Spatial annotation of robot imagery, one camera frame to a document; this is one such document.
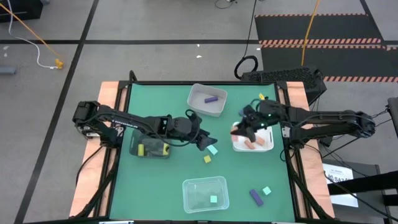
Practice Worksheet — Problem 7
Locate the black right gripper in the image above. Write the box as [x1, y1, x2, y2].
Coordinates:
[230, 100, 289, 142]

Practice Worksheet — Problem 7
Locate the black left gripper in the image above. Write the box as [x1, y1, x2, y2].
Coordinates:
[169, 110, 218, 152]

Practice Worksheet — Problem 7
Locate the clear plastic bin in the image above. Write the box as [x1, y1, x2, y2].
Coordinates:
[182, 175, 230, 214]

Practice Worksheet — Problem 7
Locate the white plastic bin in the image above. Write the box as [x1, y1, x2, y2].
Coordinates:
[231, 121, 275, 153]

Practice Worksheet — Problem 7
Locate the grey opaque plastic bin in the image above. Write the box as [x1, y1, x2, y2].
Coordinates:
[187, 83, 228, 118]

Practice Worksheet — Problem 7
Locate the dark smoky plastic bin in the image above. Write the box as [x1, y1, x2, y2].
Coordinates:
[129, 129, 172, 159]

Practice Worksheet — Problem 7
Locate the green table mat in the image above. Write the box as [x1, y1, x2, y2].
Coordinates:
[109, 83, 295, 222]

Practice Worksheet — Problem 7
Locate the black perforated computer case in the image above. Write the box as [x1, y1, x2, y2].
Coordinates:
[241, 67, 327, 100]

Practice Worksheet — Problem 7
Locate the purple rectangular block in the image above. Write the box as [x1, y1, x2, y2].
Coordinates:
[248, 189, 264, 208]

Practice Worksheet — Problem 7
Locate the white paper sign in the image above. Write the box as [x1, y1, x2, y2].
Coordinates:
[322, 162, 359, 208]

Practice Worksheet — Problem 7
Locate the black striped floor mat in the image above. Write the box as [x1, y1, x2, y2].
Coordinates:
[254, 14, 398, 84]

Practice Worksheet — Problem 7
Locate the dark grey cart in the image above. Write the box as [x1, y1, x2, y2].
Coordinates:
[320, 158, 392, 224]

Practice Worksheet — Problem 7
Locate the black beam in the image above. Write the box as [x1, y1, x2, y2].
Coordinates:
[326, 170, 398, 195]

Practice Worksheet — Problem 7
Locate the black chair part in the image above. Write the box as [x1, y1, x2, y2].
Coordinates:
[387, 96, 398, 138]

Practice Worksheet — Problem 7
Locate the black cabinet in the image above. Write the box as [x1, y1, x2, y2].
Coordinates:
[0, 0, 44, 23]

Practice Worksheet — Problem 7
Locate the black aluminium table frame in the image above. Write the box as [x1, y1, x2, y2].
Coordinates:
[74, 70, 336, 223]

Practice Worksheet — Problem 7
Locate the black looped cable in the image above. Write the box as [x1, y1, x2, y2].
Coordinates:
[233, 0, 259, 80]

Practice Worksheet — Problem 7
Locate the yellow cable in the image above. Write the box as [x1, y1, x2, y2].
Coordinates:
[300, 0, 321, 67]

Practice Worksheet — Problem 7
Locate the thin black cable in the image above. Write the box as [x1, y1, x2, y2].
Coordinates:
[214, 0, 237, 9]

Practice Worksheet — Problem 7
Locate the white cable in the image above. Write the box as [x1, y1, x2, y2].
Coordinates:
[6, 0, 58, 69]

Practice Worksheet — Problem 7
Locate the orange cable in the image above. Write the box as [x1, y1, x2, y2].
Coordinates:
[0, 2, 60, 62]

